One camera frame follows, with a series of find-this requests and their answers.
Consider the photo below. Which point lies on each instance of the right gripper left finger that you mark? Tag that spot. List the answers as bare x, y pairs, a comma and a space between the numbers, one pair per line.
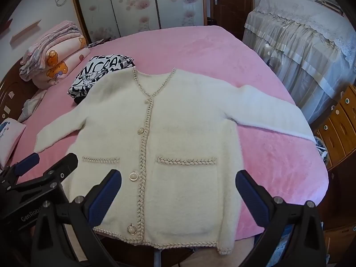
87, 212

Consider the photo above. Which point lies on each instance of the lilac folded quilt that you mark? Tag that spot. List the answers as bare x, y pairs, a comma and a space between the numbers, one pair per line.
31, 61

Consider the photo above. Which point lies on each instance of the small grey cloth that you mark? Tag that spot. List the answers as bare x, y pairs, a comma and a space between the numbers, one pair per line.
31, 105

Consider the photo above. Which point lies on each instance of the floral sliding wardrobe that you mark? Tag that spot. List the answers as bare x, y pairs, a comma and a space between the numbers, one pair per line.
111, 19

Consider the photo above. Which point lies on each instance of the dark brown wooden door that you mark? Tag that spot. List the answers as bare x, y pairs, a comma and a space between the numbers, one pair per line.
231, 15

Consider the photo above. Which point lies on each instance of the pink wall shelf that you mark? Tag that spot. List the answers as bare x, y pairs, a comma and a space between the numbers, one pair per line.
25, 30

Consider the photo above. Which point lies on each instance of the pink white pillow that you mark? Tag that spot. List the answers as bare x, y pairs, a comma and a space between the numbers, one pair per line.
11, 131

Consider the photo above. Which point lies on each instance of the beige lace covered furniture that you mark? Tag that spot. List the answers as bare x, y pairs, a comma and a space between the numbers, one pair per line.
310, 48

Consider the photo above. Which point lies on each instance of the pink bear print quilt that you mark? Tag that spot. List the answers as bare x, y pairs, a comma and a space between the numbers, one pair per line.
61, 63

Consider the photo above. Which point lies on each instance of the cream fuzzy cardigan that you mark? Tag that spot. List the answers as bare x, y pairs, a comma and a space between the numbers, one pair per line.
174, 139

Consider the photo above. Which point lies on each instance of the black white patterned folded garment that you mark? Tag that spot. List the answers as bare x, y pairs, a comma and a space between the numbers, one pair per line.
97, 67

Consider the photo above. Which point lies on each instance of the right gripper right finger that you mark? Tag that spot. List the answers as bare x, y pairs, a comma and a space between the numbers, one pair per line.
270, 213

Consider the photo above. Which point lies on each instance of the wooden drawer cabinet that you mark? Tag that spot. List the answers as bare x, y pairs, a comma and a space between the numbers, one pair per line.
337, 131

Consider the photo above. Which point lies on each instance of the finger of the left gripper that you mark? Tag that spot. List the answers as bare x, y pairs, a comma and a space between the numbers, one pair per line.
12, 173
55, 172

